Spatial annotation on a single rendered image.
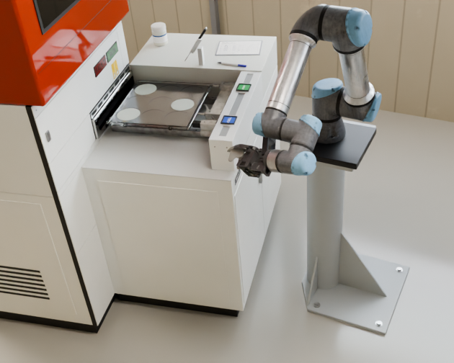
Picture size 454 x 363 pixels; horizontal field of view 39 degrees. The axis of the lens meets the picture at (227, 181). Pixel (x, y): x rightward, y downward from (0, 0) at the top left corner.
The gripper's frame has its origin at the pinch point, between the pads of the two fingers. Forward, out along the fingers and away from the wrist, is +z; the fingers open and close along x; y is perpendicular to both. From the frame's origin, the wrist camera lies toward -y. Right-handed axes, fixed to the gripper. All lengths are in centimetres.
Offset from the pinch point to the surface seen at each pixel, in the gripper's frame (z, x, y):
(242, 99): 30.0, 16.6, -34.2
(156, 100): 67, 4, -24
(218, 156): 20.3, 11.5, -3.5
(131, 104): 73, -2, -17
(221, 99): 48, 21, -37
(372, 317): -2, 115, 15
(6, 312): 124, 24, 85
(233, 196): 17.3, 24.7, 6.5
